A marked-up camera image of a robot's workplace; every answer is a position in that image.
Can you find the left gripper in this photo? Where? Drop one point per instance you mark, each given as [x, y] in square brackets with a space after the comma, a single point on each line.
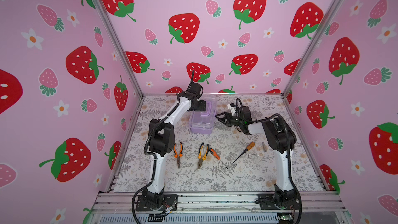
[202, 107]

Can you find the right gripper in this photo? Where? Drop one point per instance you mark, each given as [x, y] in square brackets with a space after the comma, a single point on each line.
[222, 119]

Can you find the purple plastic tool box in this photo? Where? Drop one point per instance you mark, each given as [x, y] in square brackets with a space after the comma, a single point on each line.
[203, 122]

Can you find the small orange black tool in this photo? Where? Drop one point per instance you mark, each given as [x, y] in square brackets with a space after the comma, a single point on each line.
[214, 153]

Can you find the yellow combination pliers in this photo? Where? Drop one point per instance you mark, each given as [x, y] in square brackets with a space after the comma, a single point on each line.
[202, 154]

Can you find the orange handle screwdriver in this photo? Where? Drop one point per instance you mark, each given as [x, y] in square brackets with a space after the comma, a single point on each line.
[248, 147]

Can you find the orange needle-nose pliers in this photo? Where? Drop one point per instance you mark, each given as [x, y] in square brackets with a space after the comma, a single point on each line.
[178, 154]

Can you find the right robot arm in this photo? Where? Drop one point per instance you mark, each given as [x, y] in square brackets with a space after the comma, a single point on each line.
[281, 139]

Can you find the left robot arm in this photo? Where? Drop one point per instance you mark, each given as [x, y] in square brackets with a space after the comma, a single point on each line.
[161, 139]

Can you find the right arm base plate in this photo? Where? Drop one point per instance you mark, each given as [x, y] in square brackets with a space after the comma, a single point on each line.
[269, 202]

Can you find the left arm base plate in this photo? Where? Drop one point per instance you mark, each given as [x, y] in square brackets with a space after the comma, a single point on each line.
[159, 203]

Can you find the aluminium frame rail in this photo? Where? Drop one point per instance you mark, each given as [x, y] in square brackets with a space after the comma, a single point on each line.
[318, 207]

